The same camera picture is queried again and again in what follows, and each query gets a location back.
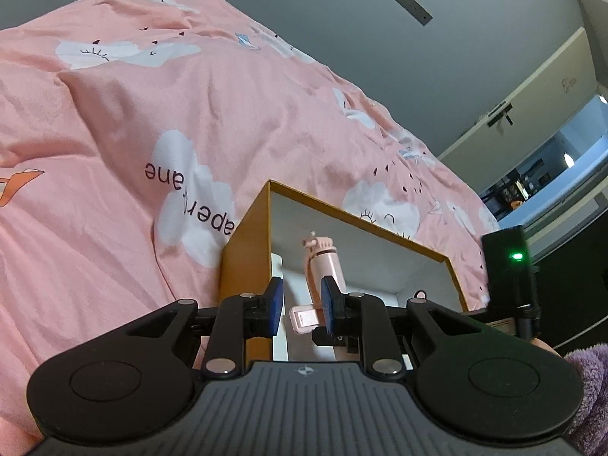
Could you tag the glass window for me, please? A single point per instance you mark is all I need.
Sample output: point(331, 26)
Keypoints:
point(555, 171)

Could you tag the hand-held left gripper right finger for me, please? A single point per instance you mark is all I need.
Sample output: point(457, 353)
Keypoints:
point(327, 305)

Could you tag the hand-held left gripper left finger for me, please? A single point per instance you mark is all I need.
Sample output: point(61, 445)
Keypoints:
point(276, 306)

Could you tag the black wall fixture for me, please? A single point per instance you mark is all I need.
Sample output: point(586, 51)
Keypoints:
point(501, 116)

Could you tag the small pink rectangular case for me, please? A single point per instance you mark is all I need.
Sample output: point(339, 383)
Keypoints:
point(304, 319)

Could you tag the yellow cardboard box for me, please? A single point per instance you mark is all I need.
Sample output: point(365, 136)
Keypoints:
point(247, 256)

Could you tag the pink cloud print blanket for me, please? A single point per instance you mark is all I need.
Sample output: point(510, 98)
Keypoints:
point(118, 152)

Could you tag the pink water bottle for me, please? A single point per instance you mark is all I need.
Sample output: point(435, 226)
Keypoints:
point(322, 263)

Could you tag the person's right forearm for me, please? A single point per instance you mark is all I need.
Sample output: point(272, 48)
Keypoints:
point(591, 389)

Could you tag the grey wall strip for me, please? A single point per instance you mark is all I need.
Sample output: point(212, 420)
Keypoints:
point(404, 1)

